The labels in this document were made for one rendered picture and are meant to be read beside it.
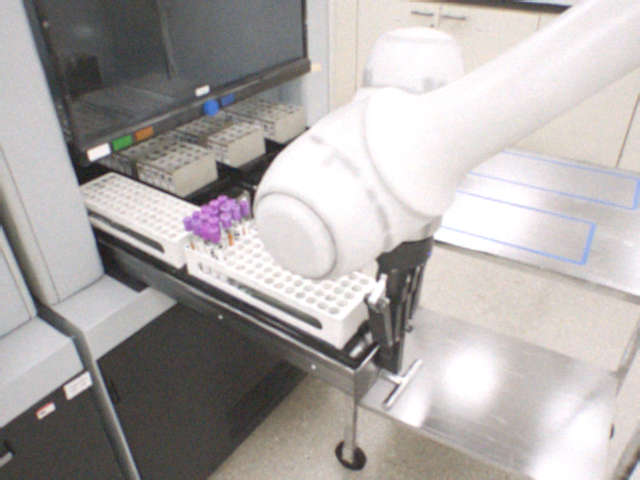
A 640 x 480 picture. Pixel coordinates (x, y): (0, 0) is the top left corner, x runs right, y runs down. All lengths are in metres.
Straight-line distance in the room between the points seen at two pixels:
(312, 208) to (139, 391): 0.81
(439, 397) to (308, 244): 1.06
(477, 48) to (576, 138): 0.68
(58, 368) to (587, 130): 2.58
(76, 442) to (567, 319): 1.67
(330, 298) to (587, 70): 0.47
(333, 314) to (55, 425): 0.53
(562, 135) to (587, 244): 2.02
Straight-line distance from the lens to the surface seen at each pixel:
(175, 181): 1.06
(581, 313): 2.19
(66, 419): 1.02
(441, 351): 1.49
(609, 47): 0.37
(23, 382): 0.93
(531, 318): 2.10
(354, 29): 3.34
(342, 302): 0.72
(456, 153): 0.36
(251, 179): 1.13
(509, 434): 1.35
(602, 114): 2.91
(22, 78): 0.88
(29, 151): 0.90
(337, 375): 0.73
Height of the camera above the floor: 1.33
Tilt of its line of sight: 34 degrees down
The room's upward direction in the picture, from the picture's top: 1 degrees counter-clockwise
